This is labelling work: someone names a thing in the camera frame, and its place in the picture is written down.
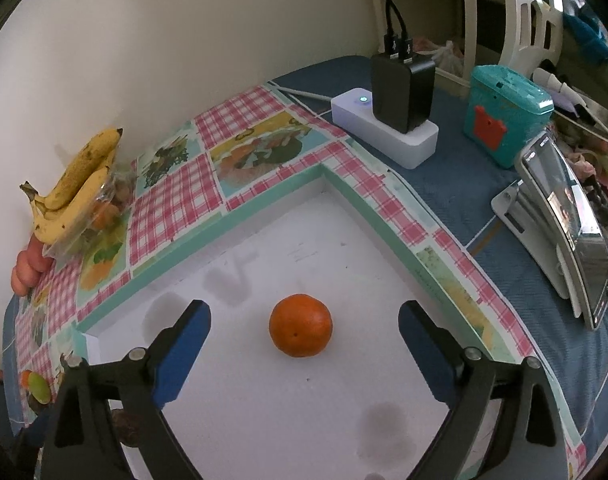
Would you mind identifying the small green mango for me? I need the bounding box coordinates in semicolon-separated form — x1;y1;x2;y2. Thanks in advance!
26;372;51;405

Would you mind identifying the large orange tangerine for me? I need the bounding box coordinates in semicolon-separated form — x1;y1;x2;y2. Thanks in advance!
268;294;333;359

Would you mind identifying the large dark wrinkled avocado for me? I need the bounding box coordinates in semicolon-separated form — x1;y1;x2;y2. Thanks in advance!
111;408;140;448

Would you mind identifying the small orange tangerine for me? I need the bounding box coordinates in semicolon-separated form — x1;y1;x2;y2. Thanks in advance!
20;370;32;390

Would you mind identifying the small pink apple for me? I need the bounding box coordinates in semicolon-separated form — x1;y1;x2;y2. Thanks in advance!
10;266;31;297

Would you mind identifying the clear plastic fruit container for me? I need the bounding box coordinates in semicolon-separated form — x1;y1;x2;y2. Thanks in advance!
42;162;136;262

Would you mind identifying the lower yellow banana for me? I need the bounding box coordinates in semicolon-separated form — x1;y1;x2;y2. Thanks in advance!
20;165;110;246

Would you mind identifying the white tray with teal rim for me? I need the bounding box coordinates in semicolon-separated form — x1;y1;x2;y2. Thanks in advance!
85;170;496;479

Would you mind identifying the smartphone with lit screen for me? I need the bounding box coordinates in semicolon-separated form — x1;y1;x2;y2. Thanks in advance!
514;132;608;330

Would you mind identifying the upper spotted yellow banana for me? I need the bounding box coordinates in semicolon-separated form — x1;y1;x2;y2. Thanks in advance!
44;128;123;210

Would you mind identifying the pink checkered fruit tablecloth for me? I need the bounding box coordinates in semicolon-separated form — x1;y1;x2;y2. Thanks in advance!
13;84;590;480

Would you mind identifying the teal plastic box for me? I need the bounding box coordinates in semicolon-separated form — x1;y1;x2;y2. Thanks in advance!
464;65;554;169

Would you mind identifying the black power adapter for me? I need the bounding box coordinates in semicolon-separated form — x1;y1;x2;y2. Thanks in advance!
371;53;435;134

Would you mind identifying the white power strip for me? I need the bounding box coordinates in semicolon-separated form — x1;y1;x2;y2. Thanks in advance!
330;88;438;170

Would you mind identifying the white lattice chair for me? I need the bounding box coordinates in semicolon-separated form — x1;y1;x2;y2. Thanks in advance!
458;0;568;79

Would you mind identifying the black charging cable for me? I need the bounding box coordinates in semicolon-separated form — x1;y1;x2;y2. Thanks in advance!
353;0;428;64

